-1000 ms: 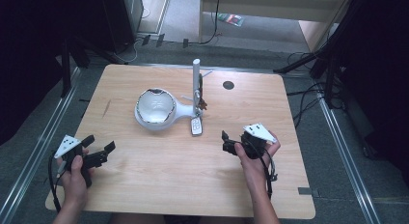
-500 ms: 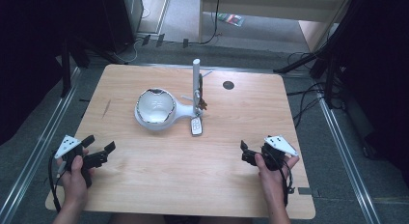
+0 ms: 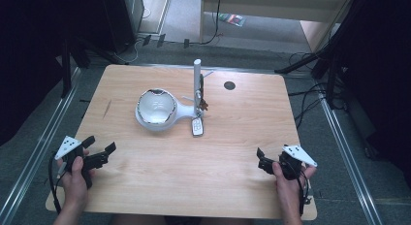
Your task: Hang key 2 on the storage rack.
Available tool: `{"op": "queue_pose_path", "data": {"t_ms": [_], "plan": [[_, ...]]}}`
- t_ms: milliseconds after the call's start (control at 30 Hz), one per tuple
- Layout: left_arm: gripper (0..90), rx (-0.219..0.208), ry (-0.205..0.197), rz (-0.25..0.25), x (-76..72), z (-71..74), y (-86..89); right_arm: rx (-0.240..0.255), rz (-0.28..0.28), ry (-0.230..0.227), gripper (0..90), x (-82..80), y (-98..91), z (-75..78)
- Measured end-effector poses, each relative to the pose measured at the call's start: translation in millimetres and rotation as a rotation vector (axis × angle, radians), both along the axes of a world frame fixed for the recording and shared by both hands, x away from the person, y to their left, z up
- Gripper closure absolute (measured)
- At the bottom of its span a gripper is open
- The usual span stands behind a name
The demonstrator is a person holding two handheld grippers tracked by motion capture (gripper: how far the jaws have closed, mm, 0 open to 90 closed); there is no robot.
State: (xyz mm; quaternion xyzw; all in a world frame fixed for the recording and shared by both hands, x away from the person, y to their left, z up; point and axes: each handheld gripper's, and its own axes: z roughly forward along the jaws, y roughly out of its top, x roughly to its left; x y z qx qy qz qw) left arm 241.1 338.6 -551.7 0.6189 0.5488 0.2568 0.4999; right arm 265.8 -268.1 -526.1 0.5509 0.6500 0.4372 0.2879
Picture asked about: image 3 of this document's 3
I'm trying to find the white egg-shaped bowl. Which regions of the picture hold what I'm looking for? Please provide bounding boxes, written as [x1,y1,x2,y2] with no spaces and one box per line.
[136,88,178,126]

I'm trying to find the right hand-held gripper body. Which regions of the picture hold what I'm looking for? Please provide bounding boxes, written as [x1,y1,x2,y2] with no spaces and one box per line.
[276,145,319,181]

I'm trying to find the dark keychain with brown charm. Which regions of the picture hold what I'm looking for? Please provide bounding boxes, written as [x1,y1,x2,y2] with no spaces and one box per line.
[198,73,210,113]

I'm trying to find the black floor cables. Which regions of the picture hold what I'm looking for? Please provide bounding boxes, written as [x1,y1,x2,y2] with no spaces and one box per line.
[286,50,332,131]

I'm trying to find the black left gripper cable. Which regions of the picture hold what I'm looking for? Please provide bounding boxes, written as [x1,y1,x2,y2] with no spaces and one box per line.
[47,150,66,215]

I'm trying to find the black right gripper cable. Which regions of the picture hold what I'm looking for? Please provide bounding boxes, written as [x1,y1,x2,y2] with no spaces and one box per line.
[296,168,313,217]

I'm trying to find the white key stand with post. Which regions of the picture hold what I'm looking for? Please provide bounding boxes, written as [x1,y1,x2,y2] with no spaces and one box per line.
[134,58,215,133]

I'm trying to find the white car key fob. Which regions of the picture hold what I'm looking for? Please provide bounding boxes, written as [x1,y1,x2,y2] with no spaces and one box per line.
[191,117,205,138]

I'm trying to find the white floor cable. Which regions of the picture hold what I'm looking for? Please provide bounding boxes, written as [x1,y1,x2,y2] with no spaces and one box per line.
[112,37,145,66]

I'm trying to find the light wooden furniture frame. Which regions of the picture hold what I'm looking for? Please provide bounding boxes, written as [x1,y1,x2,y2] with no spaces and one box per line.
[199,0,357,53]

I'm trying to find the aluminium floor rail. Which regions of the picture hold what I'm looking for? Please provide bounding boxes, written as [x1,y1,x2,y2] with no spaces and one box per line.
[0,65,83,225]
[313,78,386,225]

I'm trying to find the colourful packet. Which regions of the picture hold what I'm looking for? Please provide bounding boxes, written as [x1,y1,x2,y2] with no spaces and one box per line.
[218,13,247,28]

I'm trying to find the person's right hand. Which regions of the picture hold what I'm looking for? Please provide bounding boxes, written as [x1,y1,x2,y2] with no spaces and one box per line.
[271,161,317,205]

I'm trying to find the black cabinet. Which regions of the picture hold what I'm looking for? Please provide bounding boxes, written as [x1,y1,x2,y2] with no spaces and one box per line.
[99,0,145,55]

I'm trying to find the black curtain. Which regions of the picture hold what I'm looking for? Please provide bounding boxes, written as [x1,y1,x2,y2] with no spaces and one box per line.
[335,0,411,180]
[0,0,108,146]

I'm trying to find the black metal stand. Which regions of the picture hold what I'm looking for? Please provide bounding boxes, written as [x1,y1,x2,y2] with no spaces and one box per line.
[59,35,93,99]
[274,0,367,111]

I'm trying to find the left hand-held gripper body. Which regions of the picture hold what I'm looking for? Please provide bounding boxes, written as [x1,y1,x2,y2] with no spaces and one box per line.
[53,135,94,190]

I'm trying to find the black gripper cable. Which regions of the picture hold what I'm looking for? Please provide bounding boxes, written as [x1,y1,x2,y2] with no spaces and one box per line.
[296,168,313,217]
[47,150,66,215]

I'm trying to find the black hanging cable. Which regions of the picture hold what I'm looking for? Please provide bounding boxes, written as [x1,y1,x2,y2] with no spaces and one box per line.
[199,0,225,46]

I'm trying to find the person's left hand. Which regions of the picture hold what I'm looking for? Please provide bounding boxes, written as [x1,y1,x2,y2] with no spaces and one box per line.
[57,148,97,204]

